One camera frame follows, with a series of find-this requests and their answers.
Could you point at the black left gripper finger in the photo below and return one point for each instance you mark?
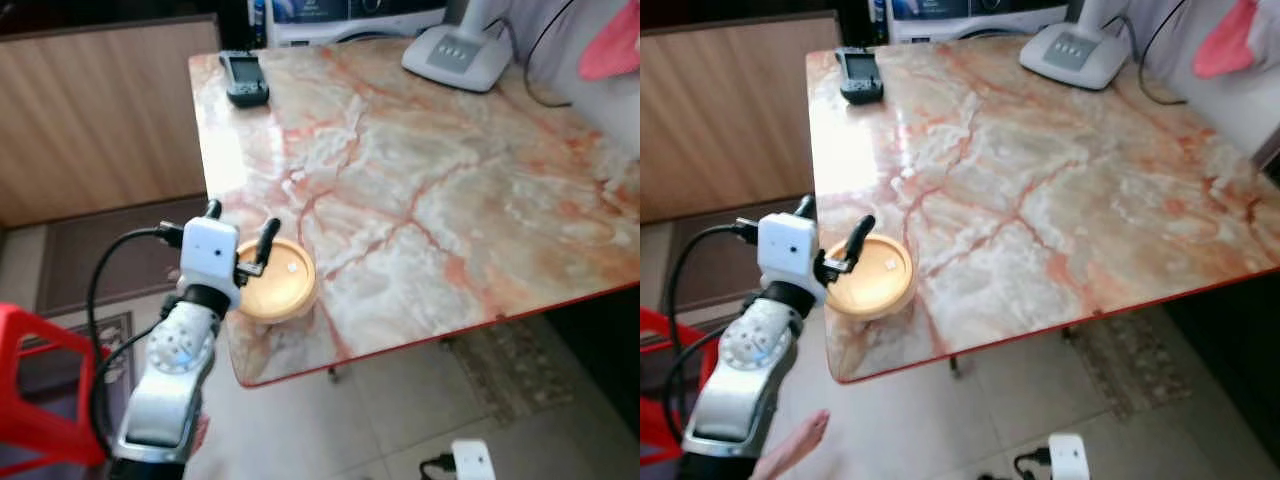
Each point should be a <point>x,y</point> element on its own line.
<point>804,206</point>
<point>858,238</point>
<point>268,238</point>
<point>212,208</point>

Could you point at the round wooden bowl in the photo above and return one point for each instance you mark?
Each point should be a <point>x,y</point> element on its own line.
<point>285,285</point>
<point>880,280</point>

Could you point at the brown door mat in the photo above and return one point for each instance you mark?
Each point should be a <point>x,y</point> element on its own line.
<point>715,275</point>
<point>70,260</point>

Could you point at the wooden panel cabinet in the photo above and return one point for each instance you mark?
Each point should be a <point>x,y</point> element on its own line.
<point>100,120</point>
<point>730,110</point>

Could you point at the black handheld device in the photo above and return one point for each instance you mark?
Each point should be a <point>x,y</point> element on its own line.
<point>860,75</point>
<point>243,78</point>

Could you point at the grey patterned rug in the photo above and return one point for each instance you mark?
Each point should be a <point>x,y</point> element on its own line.
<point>118,335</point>

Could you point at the red plastic stool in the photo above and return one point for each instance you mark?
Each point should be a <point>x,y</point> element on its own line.
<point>20,340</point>
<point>655,325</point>

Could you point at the marble top folding table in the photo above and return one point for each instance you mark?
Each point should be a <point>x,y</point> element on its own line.
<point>1050,180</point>
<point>450,180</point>

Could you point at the grey fabric cover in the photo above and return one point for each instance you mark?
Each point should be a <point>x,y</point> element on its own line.
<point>600,100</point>
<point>1230,110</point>

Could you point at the white washing machine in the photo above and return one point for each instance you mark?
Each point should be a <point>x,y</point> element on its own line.
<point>340,15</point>
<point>960,15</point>

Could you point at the red cloth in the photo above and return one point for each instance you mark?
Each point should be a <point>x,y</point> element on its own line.
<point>1225,50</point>
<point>615,50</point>

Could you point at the grey desk lamp base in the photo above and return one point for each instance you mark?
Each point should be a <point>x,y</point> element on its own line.
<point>1072,52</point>
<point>455,55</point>

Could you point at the brown patterned rug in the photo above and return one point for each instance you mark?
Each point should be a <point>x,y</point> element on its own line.
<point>1120,365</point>
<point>510,365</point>

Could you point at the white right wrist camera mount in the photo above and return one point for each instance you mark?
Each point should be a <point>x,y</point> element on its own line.
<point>1068,458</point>
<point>472,462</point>

